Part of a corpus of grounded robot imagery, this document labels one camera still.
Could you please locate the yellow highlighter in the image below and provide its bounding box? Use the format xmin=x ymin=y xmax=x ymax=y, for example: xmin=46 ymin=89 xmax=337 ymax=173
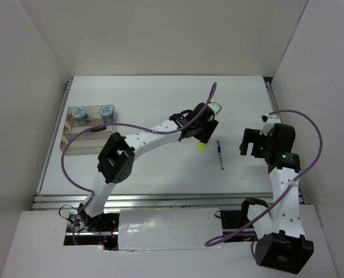
xmin=198 ymin=142 xmax=206 ymax=151

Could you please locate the blue pen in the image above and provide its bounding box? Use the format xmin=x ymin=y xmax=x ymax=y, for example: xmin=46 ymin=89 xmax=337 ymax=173
xmin=216 ymin=140 xmax=224 ymax=170

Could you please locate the blue jar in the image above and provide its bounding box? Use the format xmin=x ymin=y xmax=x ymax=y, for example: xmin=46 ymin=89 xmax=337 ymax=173
xmin=72 ymin=107 xmax=89 ymax=120
xmin=99 ymin=105 xmax=115 ymax=119

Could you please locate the purple highlighter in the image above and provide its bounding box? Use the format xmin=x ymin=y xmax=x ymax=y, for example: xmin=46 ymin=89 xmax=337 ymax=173
xmin=86 ymin=126 xmax=107 ymax=133

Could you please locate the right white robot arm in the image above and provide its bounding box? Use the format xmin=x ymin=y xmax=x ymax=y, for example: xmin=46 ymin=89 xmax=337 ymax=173
xmin=239 ymin=123 xmax=314 ymax=275

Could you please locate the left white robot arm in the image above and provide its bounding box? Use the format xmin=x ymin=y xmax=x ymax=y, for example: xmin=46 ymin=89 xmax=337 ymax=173
xmin=78 ymin=102 xmax=222 ymax=231

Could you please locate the white foil front cover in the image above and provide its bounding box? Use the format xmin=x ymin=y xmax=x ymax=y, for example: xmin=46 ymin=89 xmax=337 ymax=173
xmin=118 ymin=208 xmax=222 ymax=251

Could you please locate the clear tiered organizer tray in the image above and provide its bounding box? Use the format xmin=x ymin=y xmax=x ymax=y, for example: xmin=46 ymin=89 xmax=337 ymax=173
xmin=60 ymin=104 xmax=116 ymax=155

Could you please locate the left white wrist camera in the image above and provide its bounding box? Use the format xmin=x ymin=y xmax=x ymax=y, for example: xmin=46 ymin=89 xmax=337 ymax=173
xmin=208 ymin=102 xmax=222 ymax=116

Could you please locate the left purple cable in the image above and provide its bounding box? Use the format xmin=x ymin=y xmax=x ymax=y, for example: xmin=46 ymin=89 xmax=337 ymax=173
xmin=60 ymin=82 xmax=218 ymax=247

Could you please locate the aluminium table frame rail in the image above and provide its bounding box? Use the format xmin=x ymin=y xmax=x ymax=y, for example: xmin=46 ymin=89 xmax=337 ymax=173
xmin=30 ymin=76 xmax=306 ymax=211

